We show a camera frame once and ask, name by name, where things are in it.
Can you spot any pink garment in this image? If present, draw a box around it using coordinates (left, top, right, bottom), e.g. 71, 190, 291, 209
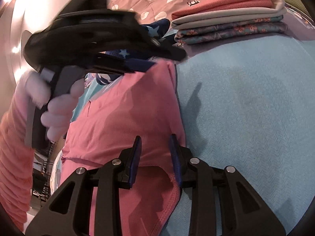
61, 60, 185, 235

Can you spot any left pink sleeved forearm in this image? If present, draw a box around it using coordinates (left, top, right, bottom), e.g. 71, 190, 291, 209
1, 91, 34, 230

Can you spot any stack of folded clothes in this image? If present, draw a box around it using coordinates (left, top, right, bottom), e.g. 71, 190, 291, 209
171, 0, 287, 45

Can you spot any left white gloved hand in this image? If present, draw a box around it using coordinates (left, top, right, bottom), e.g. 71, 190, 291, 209
24, 70, 85, 143

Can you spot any navy star plush pillow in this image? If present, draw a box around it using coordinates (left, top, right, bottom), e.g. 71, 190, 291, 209
95, 18, 170, 86

